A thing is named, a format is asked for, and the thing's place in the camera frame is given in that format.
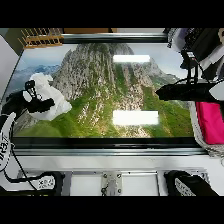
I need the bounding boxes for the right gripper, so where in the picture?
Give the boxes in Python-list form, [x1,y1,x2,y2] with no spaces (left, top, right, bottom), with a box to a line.
[155,83,201,102]

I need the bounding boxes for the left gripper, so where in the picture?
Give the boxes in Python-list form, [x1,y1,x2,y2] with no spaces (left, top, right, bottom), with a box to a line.
[27,97,56,115]

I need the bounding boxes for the white garment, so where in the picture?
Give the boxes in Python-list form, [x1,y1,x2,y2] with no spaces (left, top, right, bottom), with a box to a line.
[21,72,73,122]

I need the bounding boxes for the pink garment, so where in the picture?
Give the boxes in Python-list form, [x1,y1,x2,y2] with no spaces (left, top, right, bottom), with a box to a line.
[195,101,224,145]

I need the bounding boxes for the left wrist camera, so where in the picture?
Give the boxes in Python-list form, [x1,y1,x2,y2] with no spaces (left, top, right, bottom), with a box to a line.
[24,79,38,102]

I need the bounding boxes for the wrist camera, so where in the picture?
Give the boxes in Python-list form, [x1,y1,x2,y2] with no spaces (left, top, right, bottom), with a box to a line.
[180,49,201,85]
[24,79,38,102]

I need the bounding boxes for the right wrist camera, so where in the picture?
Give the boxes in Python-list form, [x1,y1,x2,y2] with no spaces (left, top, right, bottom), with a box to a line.
[180,49,201,85]

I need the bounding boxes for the black cable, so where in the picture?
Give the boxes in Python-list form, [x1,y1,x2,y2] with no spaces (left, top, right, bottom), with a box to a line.
[9,126,42,193]

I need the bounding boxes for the silver frame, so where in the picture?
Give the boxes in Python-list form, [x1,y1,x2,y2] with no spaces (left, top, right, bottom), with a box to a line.
[12,32,224,197]

